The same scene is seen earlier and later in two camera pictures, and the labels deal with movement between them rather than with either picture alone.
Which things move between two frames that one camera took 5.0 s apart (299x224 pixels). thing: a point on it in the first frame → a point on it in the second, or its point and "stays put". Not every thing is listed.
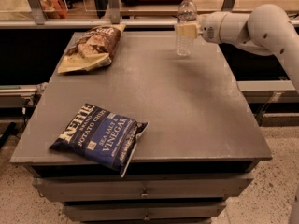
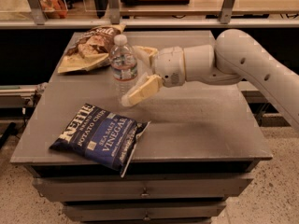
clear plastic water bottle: (187, 13) → (123, 66)
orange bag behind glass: (52, 7) stays put
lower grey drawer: (143, 211) stays put
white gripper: (209, 27) → (168, 65)
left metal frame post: (35, 4) stays put
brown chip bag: (93, 50) stays put
